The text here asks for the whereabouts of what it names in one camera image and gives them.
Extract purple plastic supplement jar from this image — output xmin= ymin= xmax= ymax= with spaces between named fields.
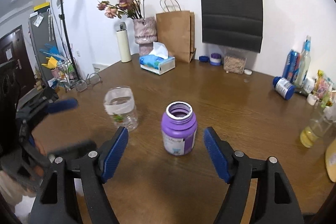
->
xmin=161 ymin=101 xmax=198 ymax=156

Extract eyeglasses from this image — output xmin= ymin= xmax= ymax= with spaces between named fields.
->
xmin=75 ymin=73 xmax=102 ymax=92

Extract yellow thermos jug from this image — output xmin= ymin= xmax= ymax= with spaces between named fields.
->
xmin=325 ymin=139 xmax=336 ymax=182

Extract glass of yellow liquid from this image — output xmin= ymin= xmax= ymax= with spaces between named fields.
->
xmin=299 ymin=105 xmax=334 ymax=149

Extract cream thermos bottle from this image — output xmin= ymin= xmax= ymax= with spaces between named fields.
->
xmin=116 ymin=22 xmax=131 ymax=63

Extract blue tissue box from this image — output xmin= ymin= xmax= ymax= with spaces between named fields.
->
xmin=139 ymin=42 xmax=175 ymax=76

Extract pink speckled flower vase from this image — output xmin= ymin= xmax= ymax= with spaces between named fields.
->
xmin=133 ymin=16 xmax=157 ymax=56

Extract blue-capped lying pill bottle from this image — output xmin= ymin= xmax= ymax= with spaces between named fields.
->
xmin=273 ymin=77 xmax=295 ymax=100

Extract colourful snack packets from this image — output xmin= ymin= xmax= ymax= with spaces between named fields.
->
xmin=313 ymin=69 xmax=335 ymax=108

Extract brown paper bag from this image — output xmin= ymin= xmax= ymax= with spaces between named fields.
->
xmin=156 ymin=0 xmax=196 ymax=63

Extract blue drink can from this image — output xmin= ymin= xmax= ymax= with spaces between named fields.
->
xmin=282 ymin=49 xmax=300 ymax=83

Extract blue jar lid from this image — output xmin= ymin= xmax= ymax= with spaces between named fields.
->
xmin=199 ymin=56 xmax=210 ymax=63

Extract clear bottle blue cap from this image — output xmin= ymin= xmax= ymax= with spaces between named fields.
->
xmin=294 ymin=35 xmax=311 ymax=88

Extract clear container of grains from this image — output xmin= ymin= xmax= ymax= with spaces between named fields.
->
xmin=223 ymin=48 xmax=246 ymax=75

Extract small purple-lidded jar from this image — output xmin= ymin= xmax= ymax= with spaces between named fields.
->
xmin=210 ymin=53 xmax=222 ymax=66

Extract black paper bag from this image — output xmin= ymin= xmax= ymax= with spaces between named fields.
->
xmin=201 ymin=0 xmax=263 ymax=53

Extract wire storage rack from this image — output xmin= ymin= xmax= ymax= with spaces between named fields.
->
xmin=51 ymin=60 xmax=78 ymax=91

